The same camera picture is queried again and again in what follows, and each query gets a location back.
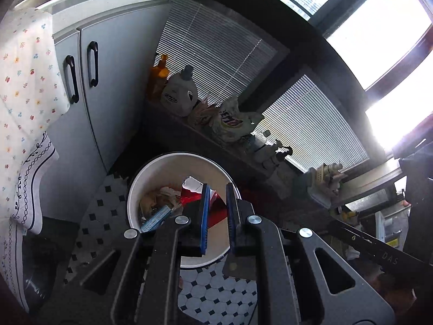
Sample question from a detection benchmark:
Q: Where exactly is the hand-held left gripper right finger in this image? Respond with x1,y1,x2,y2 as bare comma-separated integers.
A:
226,182,396,325

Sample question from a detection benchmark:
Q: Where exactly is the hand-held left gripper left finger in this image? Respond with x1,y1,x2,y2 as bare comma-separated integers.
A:
35,183,212,325

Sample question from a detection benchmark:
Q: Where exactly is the white trash bin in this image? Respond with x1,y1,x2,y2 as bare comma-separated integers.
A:
127,152,242,269

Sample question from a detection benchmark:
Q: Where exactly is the person's right hand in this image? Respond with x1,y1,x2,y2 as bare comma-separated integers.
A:
369,271,418,315

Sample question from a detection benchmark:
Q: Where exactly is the white pump bottle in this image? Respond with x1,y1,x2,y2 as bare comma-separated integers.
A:
255,139,283,163
264,145,293,173

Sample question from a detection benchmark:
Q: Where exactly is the clear plastic bottle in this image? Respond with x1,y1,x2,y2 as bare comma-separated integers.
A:
242,129,271,153

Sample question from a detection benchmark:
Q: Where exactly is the small plastic basket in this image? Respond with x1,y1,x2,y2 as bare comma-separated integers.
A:
306,162,349,209

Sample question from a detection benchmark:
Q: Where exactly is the detergent refill pouch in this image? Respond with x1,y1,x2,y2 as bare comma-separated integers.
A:
211,94,264,144

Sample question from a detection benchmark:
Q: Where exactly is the crumpled pink packet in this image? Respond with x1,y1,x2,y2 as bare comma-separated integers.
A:
188,96,219,127

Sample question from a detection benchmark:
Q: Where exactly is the white laundry detergent bottle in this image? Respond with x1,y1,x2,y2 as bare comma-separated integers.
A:
160,65,198,117

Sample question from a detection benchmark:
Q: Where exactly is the window blind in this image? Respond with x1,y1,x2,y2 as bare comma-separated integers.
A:
262,74,369,171
156,0,291,109

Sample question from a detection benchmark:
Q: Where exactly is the orange bottle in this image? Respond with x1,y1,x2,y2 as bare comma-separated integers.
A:
146,54,170,102

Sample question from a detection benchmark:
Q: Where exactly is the grey kitchen cabinet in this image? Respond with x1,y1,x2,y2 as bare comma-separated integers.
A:
14,0,200,217

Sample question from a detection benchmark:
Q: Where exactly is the white cloth with dark trim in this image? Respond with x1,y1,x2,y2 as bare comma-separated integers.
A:
0,132,61,312

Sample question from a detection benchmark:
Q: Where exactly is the floral tablecloth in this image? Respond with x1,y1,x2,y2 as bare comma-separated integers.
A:
0,7,70,217

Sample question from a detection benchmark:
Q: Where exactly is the black cabinet handle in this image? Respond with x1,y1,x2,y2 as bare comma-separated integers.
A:
64,55,80,104
87,41,99,88

